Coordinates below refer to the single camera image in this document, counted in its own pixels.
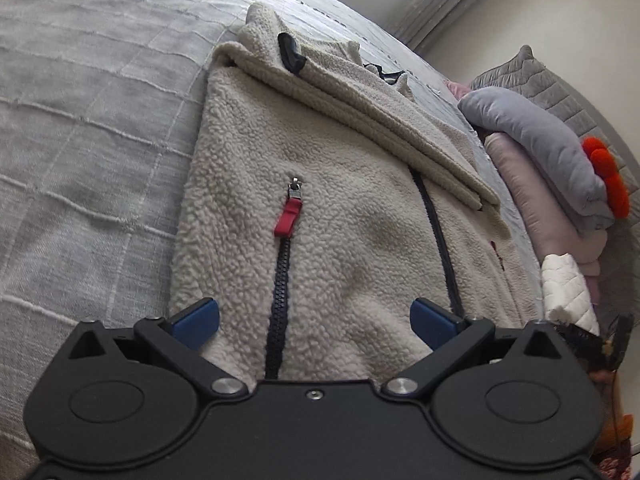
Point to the grey quilted pillow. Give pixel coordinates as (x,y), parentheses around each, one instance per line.
(545,90)

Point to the red orange plush toy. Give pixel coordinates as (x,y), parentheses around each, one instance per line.
(607,172)

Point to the cream fleece zip jacket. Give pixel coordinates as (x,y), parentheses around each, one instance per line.
(350,240)

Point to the dark patterned cloth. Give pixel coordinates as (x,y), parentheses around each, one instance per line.
(595,347)

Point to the beige curtain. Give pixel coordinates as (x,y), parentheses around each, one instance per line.
(445,0)

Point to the light grey pillow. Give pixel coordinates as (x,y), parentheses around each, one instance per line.
(540,145)

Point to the red orange cloth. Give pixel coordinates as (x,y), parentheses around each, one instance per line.
(622,430)

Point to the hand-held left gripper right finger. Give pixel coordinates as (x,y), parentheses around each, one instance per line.
(430,322)

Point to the grey checked bedspread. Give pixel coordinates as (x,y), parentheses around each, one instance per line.
(90,135)

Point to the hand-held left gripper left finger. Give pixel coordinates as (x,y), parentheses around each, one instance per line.
(196,322)

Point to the white quilted cushion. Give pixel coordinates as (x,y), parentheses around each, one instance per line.
(570,290)

